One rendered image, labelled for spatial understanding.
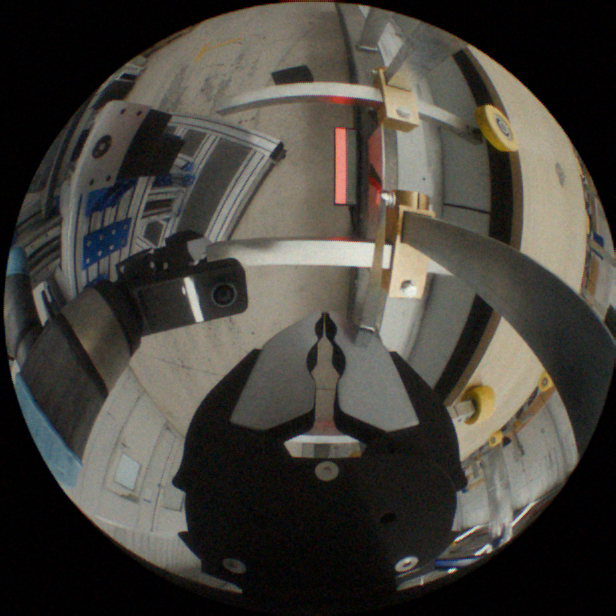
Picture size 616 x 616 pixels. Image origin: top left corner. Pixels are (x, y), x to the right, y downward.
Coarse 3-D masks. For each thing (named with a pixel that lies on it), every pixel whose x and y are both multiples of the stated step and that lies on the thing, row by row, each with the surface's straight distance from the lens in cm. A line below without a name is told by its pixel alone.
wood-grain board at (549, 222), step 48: (528, 96) 75; (528, 144) 46; (528, 192) 38; (576, 192) 88; (528, 240) 38; (576, 240) 78; (576, 288) 92; (480, 384) 50; (528, 384) 92; (480, 432) 100
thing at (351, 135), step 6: (348, 132) 42; (354, 132) 43; (348, 138) 42; (354, 138) 42; (348, 144) 41; (354, 144) 42; (348, 150) 41; (354, 150) 41; (348, 156) 41; (354, 156) 41; (348, 162) 40; (354, 162) 41; (348, 168) 40; (354, 168) 40; (348, 174) 40; (354, 174) 40; (348, 180) 40; (354, 180) 40; (348, 186) 40; (354, 186) 40; (348, 192) 40; (354, 192) 40; (348, 198) 40; (354, 198) 40
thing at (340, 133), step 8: (336, 136) 42; (344, 136) 42; (336, 144) 41; (344, 144) 41; (336, 152) 41; (344, 152) 41; (336, 160) 40; (344, 160) 40; (336, 168) 40; (344, 168) 40; (336, 176) 40; (344, 176) 40; (336, 184) 40; (344, 184) 40; (336, 192) 39; (344, 192) 40; (336, 200) 39; (344, 200) 39
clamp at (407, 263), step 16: (400, 192) 25; (416, 192) 25; (400, 208) 24; (416, 208) 25; (432, 208) 28; (400, 224) 24; (400, 240) 24; (400, 256) 25; (416, 256) 26; (384, 272) 28; (400, 272) 26; (416, 272) 26; (384, 288) 28; (416, 288) 27
